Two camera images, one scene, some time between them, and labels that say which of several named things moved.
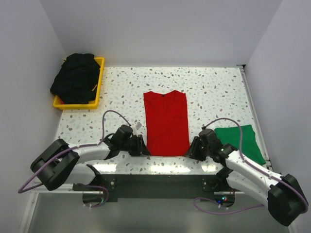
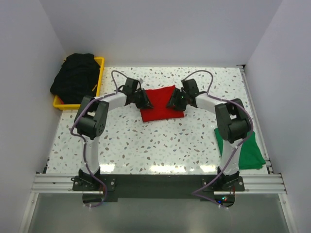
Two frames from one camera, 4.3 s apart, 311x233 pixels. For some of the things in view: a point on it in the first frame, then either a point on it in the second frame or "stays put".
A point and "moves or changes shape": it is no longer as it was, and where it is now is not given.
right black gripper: [193, 153] → [174, 100]
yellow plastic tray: [93, 104] stays put
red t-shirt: [166, 123] moves or changes shape
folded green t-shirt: [250, 149] stays put
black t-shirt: [77, 82] stays put
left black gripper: [141, 150] → [146, 103]
